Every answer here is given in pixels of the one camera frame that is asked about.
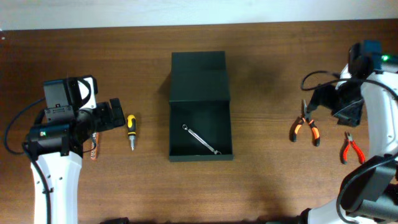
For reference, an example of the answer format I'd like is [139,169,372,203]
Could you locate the yellow black stubby screwdriver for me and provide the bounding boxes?
[127,114,137,150]

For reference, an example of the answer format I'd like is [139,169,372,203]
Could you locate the orange black long-nose pliers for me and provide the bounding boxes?
[289,99,321,147]

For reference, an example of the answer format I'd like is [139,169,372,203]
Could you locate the red handled cutting pliers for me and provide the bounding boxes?
[341,131,366,165]

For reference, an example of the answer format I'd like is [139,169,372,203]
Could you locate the silver ring wrench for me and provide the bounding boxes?
[182,124,221,155]

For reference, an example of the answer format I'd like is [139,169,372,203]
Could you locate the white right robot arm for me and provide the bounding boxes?
[290,40,397,223]

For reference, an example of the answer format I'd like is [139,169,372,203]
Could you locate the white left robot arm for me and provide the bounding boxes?
[22,75,126,223]

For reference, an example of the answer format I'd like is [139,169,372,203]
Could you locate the black open box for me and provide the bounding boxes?
[169,51,234,162]

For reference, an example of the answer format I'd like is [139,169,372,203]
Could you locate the orange socket bit rail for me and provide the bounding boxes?
[90,133,99,161]

